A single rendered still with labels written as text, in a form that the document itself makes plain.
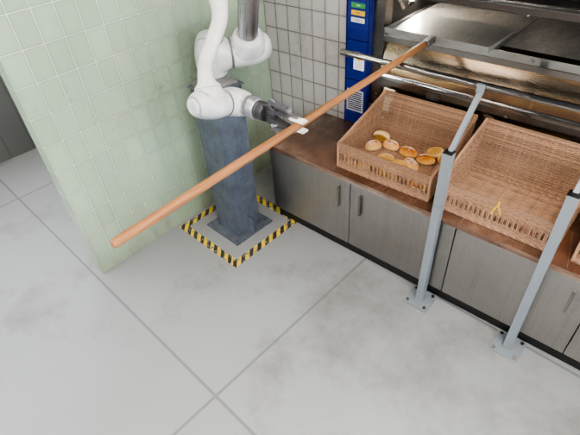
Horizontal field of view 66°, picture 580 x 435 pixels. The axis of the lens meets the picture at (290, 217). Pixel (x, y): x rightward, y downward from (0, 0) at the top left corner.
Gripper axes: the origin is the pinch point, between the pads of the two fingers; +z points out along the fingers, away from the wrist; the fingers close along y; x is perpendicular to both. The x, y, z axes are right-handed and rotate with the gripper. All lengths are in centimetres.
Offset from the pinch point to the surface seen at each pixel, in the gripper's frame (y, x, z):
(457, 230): 63, -53, 49
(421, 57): 12, -109, -8
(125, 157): 52, 16, -120
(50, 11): -29, 26, -120
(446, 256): 82, -53, 47
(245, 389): 118, 50, 3
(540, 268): 60, -48, 87
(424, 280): 99, -47, 40
